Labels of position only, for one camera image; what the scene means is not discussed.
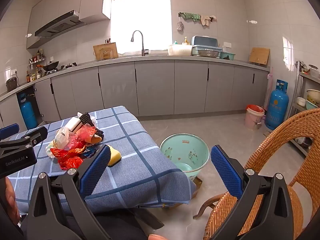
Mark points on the black wok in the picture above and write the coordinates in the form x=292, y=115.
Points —
x=50, y=66

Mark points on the brown paper tube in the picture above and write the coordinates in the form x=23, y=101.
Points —
x=96, y=139

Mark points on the white plastic basin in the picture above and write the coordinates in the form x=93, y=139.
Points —
x=180, y=50

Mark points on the steel bowl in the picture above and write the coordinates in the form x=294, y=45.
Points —
x=208, y=53

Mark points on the white gloves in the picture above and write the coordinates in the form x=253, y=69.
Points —
x=206, y=20

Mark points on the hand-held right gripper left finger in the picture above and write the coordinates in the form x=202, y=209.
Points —
x=95, y=170

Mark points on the blue orange snack wrapper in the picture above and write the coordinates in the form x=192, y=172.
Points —
x=89, y=152

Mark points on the person's left hand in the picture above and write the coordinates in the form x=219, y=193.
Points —
x=10, y=202

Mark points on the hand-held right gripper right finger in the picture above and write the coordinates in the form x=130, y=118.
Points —
x=225, y=172

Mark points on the range hood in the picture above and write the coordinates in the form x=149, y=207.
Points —
x=58, y=26

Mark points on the blue dish rack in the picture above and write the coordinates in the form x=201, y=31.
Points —
x=205, y=45

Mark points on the steel shelf rack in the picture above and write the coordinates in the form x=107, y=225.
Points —
x=303, y=100

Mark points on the pink bucket with red bag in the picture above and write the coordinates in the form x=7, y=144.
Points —
x=254, y=117

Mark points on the red foil wrapper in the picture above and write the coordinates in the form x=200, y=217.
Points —
x=66, y=158

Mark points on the light wooden cutting board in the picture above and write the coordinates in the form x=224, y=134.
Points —
x=259, y=55

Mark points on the yellow sponge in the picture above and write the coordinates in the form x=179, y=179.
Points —
x=114, y=156

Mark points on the window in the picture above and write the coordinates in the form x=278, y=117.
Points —
x=141, y=21

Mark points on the green striped cloth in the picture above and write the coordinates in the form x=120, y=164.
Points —
x=190, y=16

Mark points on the grey hanging duster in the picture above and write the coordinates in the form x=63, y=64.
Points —
x=180, y=26

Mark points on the white foam block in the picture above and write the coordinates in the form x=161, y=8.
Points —
x=73, y=125

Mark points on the grey wall cabinets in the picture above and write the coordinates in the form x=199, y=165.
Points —
x=67, y=5

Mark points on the grey kitchen base cabinets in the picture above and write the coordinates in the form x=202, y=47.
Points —
x=155, y=87

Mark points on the cardboard piece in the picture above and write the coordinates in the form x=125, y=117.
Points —
x=198, y=183

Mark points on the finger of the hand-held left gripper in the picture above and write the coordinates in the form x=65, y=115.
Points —
x=10, y=130
x=36, y=134

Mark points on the red plastic wrapper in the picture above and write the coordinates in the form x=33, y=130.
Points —
x=83, y=134

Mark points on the steel faucet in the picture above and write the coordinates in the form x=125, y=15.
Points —
x=140, y=42

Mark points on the blue checked tablecloth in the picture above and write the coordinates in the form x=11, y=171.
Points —
x=135, y=155

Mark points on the white plastic bag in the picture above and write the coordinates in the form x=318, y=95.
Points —
x=49, y=150

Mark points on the dark rice cooker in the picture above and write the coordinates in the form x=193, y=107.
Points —
x=11, y=84

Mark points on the spice rack with bottles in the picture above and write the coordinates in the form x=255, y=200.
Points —
x=36, y=66

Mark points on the large blue gas cylinder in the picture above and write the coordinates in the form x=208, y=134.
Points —
x=277, y=107

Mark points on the teal plastic basket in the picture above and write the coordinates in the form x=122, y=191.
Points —
x=227, y=55

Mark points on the wooden cutting board with rack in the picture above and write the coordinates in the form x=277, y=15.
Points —
x=105, y=51

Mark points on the clear plastic bag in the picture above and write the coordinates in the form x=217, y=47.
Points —
x=61, y=138

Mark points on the yellow soap bottle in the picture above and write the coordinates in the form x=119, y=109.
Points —
x=185, y=41

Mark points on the wicker chair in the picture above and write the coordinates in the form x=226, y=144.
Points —
x=280, y=170

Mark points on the blue gas cylinder under counter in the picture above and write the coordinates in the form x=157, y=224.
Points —
x=27, y=113

